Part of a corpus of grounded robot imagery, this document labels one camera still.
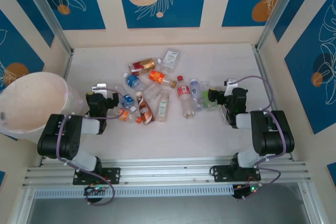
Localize clear bottle green cap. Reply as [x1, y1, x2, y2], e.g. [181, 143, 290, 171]
[196, 81, 219, 112]

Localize orange drink bottle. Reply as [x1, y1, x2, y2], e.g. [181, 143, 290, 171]
[116, 108, 143, 124]

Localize red label cola bottle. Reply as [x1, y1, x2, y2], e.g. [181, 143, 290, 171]
[176, 75, 198, 120]

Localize blue label bottle white cap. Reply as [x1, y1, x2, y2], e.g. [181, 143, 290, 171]
[114, 84, 139, 113]

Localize brown coffee drink bottle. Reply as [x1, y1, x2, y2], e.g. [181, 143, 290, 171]
[135, 91, 155, 126]

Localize clear bottle green white label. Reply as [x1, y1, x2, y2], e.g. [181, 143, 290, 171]
[156, 89, 171, 123]

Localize orange label bottle gold cap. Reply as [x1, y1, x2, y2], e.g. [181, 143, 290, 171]
[148, 69, 179, 89]

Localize white plastic bin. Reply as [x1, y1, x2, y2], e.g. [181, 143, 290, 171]
[0, 71, 85, 145]

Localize clear flat bottle white label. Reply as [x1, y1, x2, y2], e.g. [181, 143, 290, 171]
[160, 47, 182, 74]

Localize red gold label bottle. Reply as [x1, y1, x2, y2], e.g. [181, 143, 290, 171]
[128, 57, 162, 77]

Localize small control board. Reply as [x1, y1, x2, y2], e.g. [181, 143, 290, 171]
[233, 184, 261, 200]
[83, 185, 109, 196]

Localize grey metal panel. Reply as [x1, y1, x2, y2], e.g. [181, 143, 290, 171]
[26, 184, 310, 224]

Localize aluminium side rail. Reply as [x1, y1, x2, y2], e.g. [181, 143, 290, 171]
[38, 48, 75, 167]
[251, 44, 296, 162]

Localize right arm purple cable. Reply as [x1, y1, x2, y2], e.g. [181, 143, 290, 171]
[236, 75, 287, 201]

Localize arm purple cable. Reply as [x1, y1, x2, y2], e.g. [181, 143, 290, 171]
[236, 75, 287, 201]
[56, 87, 126, 207]

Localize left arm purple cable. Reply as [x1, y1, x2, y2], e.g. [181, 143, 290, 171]
[56, 87, 126, 207]

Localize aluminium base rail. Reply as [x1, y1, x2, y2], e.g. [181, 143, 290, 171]
[22, 155, 313, 190]

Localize aluminium frame post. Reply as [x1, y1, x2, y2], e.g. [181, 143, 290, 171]
[18, 0, 74, 55]
[256, 0, 307, 51]

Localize white slotted cable duct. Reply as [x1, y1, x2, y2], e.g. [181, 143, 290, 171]
[33, 184, 235, 199]

